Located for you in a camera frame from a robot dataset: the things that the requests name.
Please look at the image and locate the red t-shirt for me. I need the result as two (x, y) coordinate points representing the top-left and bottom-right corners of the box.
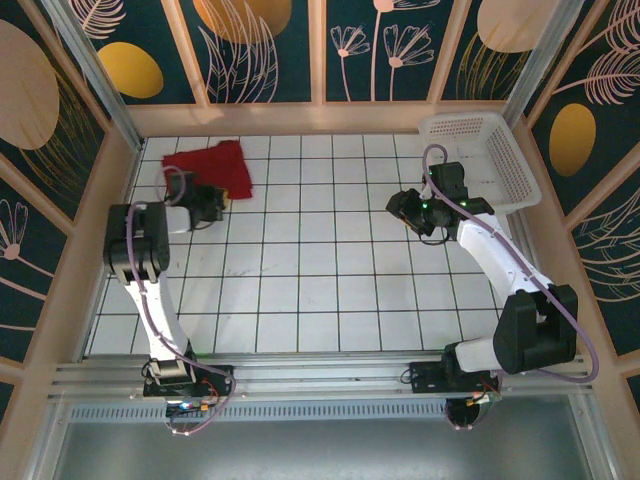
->
(161, 139), (255, 201)

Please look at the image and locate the white perforated plastic basket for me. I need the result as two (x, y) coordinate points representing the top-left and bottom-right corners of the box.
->
(417, 112), (544, 211)

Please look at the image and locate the grey metal sheet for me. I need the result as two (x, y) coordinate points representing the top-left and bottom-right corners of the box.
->
(29, 394), (616, 480)

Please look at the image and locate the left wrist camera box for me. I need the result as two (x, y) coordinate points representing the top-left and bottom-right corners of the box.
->
(164, 168), (199, 206)

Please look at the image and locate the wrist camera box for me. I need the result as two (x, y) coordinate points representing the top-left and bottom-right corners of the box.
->
(164, 168), (199, 206)
(428, 160), (470, 201)

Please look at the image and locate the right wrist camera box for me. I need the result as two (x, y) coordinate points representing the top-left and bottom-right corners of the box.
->
(428, 160), (470, 201)

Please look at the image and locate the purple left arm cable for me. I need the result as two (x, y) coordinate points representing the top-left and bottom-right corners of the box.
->
(127, 167), (237, 437)

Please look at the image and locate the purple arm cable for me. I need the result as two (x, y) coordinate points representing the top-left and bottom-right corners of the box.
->
(422, 143), (600, 432)
(127, 167), (237, 437)

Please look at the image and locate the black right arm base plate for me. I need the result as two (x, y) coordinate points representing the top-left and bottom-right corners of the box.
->
(402, 360), (501, 396)

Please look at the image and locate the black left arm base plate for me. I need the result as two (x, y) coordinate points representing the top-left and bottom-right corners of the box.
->
(143, 363), (236, 399)

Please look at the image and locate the aluminium corner post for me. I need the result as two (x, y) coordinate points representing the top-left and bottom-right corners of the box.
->
(42, 0), (146, 154)
(502, 0), (587, 131)

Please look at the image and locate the aluminium mounting rail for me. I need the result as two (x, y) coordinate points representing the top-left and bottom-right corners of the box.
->
(47, 351), (596, 401)

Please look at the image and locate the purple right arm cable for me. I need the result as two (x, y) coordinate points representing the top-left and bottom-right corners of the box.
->
(422, 143), (600, 432)

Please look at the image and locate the slotted grey cable tray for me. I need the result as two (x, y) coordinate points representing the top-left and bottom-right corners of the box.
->
(67, 402), (576, 422)

